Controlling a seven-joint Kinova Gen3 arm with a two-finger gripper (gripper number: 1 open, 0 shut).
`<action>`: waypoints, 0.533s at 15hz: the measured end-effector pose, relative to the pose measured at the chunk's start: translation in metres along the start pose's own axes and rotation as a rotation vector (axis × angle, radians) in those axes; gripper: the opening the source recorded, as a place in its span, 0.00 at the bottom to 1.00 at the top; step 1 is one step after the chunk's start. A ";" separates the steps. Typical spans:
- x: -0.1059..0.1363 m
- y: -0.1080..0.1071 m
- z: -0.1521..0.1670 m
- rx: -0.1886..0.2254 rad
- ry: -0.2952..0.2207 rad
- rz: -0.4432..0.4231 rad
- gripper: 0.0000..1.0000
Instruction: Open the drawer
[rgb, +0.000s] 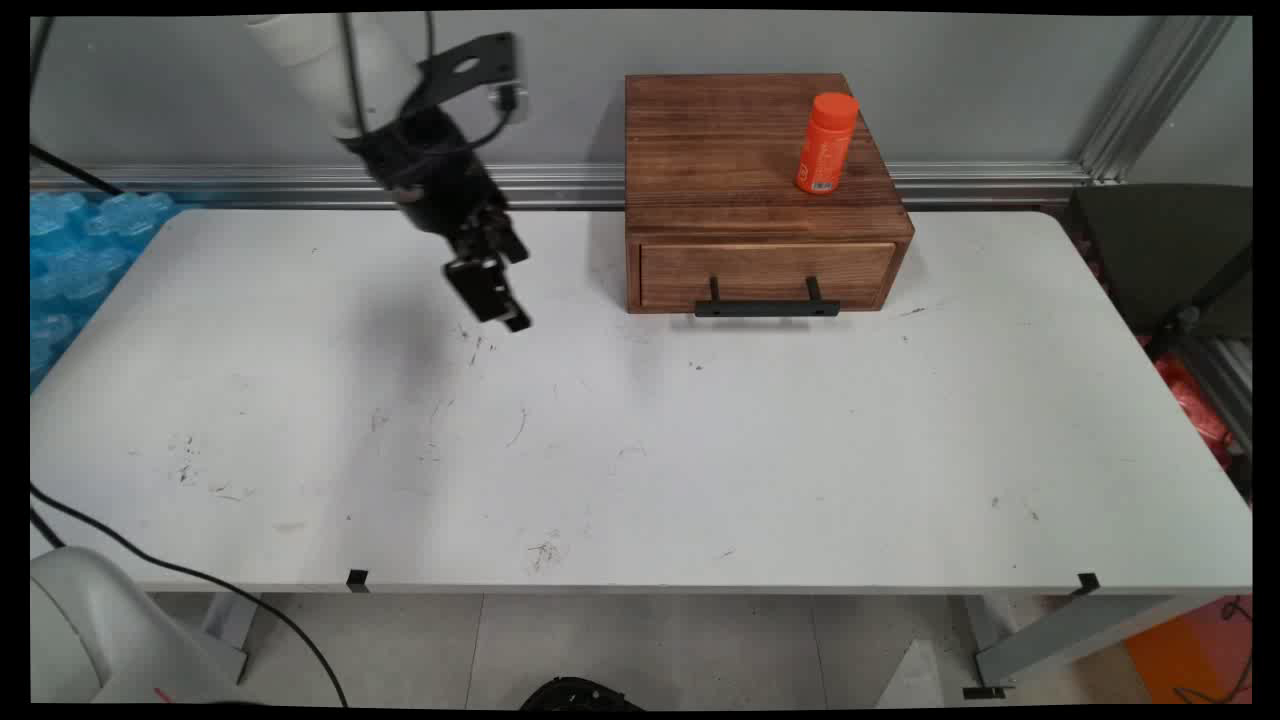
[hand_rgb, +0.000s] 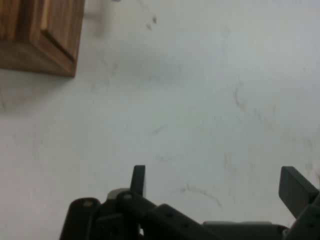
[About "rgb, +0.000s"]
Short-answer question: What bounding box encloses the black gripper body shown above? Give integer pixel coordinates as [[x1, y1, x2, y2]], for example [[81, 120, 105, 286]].
[[345, 103, 513, 253]]

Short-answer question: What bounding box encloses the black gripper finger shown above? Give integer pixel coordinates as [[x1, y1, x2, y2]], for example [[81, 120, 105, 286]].
[[478, 212, 530, 267], [443, 255, 532, 333]]

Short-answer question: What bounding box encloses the brown wooden drawer cabinet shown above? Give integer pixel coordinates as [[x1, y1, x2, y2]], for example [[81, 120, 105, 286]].
[[625, 73, 916, 316]]

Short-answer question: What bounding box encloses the orange plastic bottle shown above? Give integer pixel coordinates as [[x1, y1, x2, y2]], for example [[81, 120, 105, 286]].
[[795, 92, 861, 196]]

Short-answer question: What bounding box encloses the blue bubble wrap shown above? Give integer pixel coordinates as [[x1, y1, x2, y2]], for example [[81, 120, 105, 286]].
[[30, 192, 183, 389]]

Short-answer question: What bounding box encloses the black round floor object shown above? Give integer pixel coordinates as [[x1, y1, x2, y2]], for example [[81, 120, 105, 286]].
[[520, 677, 643, 711]]

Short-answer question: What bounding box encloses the grey table leg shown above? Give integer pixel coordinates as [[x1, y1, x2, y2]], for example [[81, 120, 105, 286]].
[[963, 594, 1206, 691], [203, 593, 263, 687]]

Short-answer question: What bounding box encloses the black chair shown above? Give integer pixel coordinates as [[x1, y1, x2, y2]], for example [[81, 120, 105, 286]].
[[1068, 184, 1253, 346]]

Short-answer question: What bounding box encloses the diagonal aluminium profile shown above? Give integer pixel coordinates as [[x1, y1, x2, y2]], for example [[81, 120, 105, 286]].
[[1078, 15, 1236, 184]]

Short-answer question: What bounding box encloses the red plastic bag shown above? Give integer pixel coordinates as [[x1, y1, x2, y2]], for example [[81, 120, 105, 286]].
[[1153, 353, 1237, 471]]

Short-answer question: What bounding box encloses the orange floor mat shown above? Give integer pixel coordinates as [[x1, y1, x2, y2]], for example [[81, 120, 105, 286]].
[[1124, 598, 1253, 706]]

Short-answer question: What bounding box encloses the black camera cable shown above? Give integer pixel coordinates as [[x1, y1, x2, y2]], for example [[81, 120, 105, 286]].
[[395, 12, 518, 153]]

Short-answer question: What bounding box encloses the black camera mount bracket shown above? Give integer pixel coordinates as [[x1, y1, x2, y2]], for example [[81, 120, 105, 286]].
[[415, 32, 521, 117]]

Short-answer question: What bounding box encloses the horizontal aluminium rail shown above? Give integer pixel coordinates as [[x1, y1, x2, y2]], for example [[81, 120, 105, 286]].
[[30, 163, 1093, 209]]

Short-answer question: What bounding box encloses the black background cable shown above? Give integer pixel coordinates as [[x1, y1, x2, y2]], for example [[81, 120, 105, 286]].
[[30, 143, 124, 197]]

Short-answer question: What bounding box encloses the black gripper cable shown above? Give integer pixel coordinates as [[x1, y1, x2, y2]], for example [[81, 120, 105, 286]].
[[30, 12, 367, 706]]

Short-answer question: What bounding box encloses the aluminium frame bar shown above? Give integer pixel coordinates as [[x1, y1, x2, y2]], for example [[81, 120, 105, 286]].
[[1178, 335, 1253, 456]]

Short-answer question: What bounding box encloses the thin black floor cable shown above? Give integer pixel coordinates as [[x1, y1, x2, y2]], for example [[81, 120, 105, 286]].
[[1172, 597, 1253, 703]]

